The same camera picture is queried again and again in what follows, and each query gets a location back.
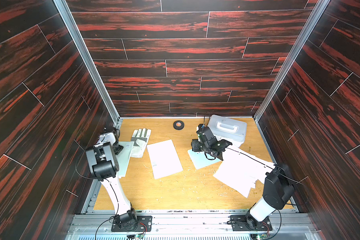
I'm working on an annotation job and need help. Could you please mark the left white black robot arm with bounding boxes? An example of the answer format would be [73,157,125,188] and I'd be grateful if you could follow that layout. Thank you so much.
[85,128,138,232]

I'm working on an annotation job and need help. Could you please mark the white grey work glove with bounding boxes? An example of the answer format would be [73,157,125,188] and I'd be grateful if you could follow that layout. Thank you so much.
[131,128,151,158]

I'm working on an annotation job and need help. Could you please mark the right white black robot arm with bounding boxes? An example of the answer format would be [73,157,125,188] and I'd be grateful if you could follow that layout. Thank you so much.
[191,124,295,229]

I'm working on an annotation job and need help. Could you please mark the black tape roll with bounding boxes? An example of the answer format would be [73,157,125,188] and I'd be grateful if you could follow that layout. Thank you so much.
[173,120,185,130]

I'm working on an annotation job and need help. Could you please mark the small teal cover notebook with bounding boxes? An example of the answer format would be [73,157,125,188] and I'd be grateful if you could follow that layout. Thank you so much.
[188,150,221,170]

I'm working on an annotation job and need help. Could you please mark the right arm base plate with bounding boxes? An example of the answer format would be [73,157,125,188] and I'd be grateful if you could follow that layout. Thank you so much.
[227,215,273,232]

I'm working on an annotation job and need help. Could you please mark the large white spiral notebook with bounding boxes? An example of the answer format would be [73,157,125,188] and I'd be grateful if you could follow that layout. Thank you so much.
[147,140,183,179]

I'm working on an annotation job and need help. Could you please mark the white plastic storage box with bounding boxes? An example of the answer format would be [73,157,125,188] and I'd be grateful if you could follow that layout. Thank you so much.
[207,115,247,148]

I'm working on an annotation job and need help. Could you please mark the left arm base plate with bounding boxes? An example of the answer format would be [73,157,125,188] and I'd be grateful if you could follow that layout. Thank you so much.
[111,215,153,233]

